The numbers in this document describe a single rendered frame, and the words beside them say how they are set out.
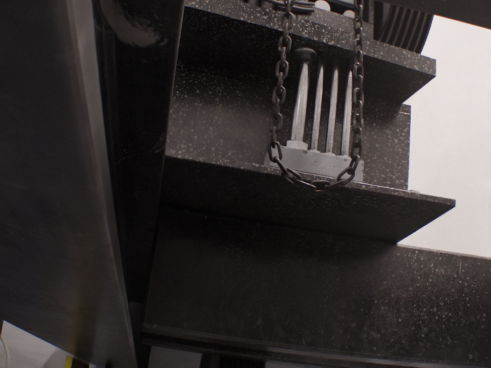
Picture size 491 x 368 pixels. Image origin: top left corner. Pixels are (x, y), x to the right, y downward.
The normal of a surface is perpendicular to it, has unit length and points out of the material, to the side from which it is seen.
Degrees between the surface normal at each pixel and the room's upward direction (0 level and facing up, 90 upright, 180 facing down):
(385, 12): 90
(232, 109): 90
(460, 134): 90
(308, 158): 90
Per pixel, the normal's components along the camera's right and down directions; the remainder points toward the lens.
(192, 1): 0.26, -0.30
